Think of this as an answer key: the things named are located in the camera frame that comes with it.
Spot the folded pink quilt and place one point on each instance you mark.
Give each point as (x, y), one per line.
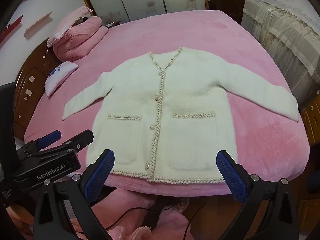
(82, 37)

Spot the white lace cloth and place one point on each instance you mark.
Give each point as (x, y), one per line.
(282, 2)

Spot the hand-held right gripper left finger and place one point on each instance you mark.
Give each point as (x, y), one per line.
(100, 177)

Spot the dark wooden headboard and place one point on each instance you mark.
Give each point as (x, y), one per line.
(32, 85)

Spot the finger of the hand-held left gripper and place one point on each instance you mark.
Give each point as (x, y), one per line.
(51, 137)
(80, 140)

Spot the pink lace-trimmed pillow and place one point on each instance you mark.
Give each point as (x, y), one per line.
(72, 17)

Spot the red wall shelf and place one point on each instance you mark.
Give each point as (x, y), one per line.
(13, 22)

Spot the wooden cabinet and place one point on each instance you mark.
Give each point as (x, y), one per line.
(312, 122)

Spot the pink bed blanket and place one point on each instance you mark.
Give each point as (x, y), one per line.
(175, 30)

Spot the white fluffy cardigan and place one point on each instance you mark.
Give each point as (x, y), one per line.
(190, 92)

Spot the cream cloth-covered furniture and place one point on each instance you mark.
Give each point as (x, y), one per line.
(287, 55)

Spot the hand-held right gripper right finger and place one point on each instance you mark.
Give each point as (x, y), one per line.
(231, 177)

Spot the wooden wall shelf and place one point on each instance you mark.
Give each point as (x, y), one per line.
(37, 25)

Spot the person's pink fleece clothing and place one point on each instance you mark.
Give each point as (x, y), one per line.
(170, 222)

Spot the white embroidered pillow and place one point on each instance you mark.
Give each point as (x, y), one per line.
(60, 76)

